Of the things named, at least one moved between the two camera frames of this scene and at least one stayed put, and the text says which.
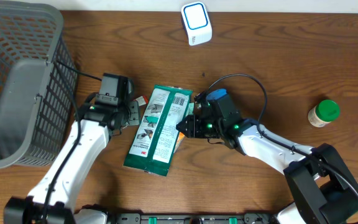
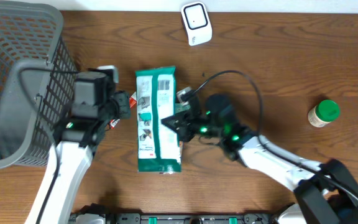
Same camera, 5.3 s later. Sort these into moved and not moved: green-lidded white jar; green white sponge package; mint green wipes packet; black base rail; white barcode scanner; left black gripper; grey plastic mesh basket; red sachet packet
Moved: red sachet packet; green white sponge package; mint green wipes packet; left black gripper
Not moved: grey plastic mesh basket; green-lidded white jar; white barcode scanner; black base rail
